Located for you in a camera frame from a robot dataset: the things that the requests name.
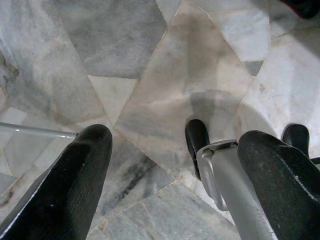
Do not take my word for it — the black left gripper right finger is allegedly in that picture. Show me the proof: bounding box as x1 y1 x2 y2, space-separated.
237 130 320 240

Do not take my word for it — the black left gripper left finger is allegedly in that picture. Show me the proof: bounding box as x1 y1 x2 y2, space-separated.
0 123 113 240

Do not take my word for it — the white metal rod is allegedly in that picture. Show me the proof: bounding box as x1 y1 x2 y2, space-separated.
0 122 78 139

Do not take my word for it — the black red-edged object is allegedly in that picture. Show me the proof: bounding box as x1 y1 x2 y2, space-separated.
294 0 320 20

